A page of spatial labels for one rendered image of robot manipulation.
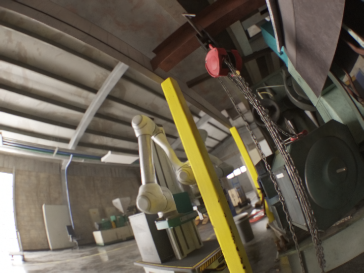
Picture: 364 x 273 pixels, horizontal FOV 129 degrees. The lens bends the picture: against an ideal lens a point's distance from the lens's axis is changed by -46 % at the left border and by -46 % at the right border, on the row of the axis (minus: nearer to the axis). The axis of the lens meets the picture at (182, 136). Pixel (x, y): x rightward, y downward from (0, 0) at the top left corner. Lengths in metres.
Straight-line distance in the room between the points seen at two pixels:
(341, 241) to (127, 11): 2.02
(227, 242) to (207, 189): 0.33
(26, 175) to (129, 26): 8.73
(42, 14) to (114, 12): 0.56
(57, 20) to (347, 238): 1.94
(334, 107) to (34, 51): 6.23
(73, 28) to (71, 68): 4.87
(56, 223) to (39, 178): 2.47
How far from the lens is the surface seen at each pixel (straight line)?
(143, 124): 1.23
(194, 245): 1.74
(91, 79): 6.08
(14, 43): 5.90
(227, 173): 1.50
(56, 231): 8.35
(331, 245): 1.13
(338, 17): 0.71
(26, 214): 8.96
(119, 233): 7.69
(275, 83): 1.92
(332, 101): 1.31
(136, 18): 1.36
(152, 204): 1.07
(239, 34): 1.53
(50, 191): 9.30
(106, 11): 1.33
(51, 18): 1.01
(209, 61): 0.89
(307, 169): 0.76
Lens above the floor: 0.77
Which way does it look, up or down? 24 degrees up
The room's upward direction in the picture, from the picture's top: 20 degrees counter-clockwise
